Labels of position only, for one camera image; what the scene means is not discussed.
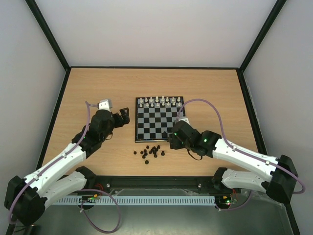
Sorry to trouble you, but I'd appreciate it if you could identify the black chess king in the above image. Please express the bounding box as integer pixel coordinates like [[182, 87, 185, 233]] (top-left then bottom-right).
[[162, 131, 168, 139]]

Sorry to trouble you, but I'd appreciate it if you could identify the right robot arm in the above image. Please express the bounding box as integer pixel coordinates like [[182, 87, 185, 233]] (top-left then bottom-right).
[[168, 120, 298, 204]]

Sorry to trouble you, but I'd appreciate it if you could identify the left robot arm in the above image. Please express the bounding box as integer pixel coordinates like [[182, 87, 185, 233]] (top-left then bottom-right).
[[4, 108, 130, 226]]

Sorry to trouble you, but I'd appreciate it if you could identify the right circuit board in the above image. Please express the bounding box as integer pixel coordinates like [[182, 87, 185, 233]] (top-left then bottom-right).
[[218, 194, 238, 205]]

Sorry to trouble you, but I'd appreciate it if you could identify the circuit board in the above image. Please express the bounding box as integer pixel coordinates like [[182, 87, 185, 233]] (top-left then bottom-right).
[[218, 194, 238, 205], [78, 194, 101, 204]]

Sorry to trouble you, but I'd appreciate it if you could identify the left circuit board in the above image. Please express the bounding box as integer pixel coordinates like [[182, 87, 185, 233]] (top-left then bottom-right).
[[78, 194, 101, 204]]

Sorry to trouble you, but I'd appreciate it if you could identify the black and silver chessboard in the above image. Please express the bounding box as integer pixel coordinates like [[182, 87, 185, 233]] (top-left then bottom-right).
[[134, 96, 185, 143]]

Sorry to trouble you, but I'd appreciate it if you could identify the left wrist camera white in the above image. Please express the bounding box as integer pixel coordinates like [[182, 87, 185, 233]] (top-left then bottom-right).
[[98, 99, 112, 111]]

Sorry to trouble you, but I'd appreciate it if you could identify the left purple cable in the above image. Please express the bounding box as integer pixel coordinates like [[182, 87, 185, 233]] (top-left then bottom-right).
[[7, 100, 122, 233]]

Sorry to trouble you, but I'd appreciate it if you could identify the black aluminium rail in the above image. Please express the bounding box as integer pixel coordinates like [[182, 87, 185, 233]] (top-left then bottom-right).
[[95, 176, 230, 191]]

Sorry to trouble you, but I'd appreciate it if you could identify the white slotted cable duct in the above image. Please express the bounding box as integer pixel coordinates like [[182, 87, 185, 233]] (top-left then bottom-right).
[[53, 195, 215, 206]]

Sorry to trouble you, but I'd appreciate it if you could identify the black frame post left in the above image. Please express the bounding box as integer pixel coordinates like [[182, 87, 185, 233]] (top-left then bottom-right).
[[25, 0, 70, 71]]

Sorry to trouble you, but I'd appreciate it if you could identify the black frame post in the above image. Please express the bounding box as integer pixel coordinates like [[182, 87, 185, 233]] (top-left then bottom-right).
[[25, 0, 70, 71], [239, 0, 287, 71]]

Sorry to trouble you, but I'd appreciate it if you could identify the black frame post right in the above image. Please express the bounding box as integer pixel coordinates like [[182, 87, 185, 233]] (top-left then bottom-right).
[[239, 0, 287, 71]]

